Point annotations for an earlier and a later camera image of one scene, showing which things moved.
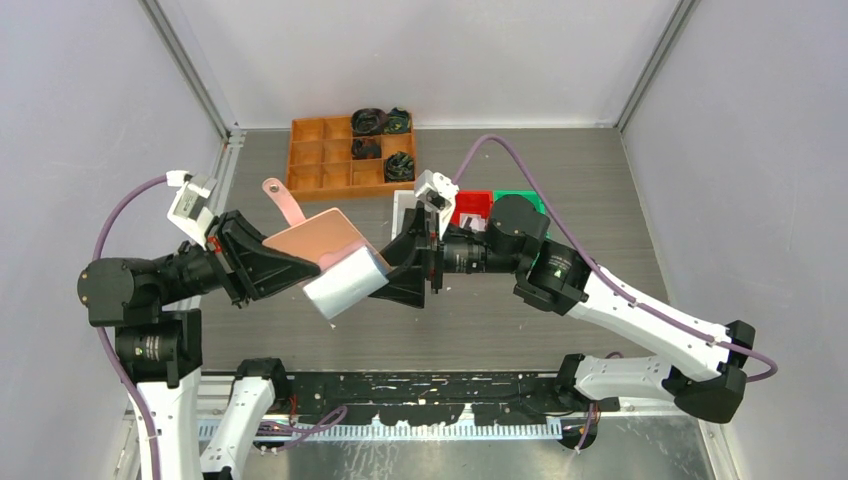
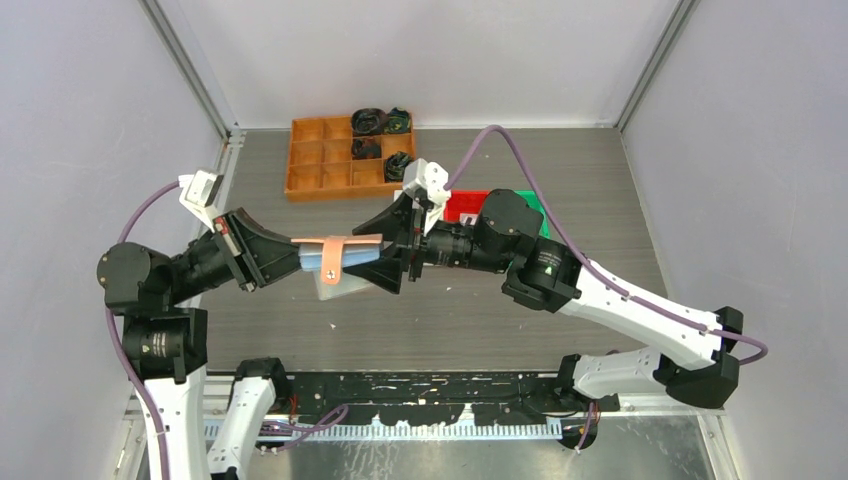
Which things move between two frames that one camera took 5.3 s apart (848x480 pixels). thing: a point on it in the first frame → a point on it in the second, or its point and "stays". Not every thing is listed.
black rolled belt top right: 398,121 stays
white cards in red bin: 478,224 stays
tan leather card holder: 319,240 → 326,257
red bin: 477,202 stays
